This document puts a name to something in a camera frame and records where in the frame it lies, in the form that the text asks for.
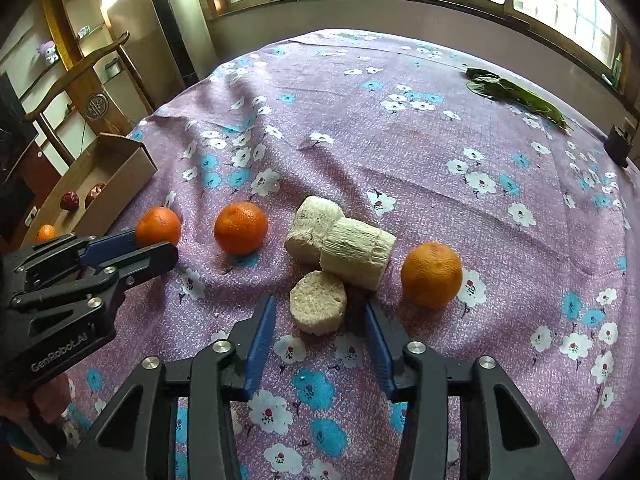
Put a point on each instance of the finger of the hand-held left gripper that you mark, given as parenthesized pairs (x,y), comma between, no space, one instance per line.
(147,260)
(112,247)

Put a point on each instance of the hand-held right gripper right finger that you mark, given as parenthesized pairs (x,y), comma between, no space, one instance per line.
(382,355)

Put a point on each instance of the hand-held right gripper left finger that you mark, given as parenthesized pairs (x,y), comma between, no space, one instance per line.
(260,342)

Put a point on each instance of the small red date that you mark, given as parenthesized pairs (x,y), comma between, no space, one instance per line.
(70,201)

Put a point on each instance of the small orange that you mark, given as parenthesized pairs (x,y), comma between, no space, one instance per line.
(46,233)

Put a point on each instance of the short peeled sugarcane piece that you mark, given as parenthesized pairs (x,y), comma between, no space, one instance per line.
(318,302)

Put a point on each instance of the cardboard box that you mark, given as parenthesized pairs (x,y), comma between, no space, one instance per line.
(125,170)

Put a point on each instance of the large orange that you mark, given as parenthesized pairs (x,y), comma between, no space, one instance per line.
(431,275)

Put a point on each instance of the person's left forearm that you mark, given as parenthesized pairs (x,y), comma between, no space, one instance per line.
(42,402)

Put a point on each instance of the wooden chair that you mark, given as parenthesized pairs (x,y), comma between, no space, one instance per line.
(80,67)

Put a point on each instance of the plush toy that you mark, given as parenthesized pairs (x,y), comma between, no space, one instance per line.
(47,52)

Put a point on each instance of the wooden shelf unit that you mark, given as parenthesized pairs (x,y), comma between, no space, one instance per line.
(60,15)

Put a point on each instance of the green leaves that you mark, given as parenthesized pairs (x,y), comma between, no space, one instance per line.
(520,96)

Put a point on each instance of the black cylindrical jar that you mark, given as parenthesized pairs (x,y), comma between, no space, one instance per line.
(617,146)

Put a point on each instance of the green bottle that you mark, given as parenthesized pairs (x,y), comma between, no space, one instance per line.
(618,69)

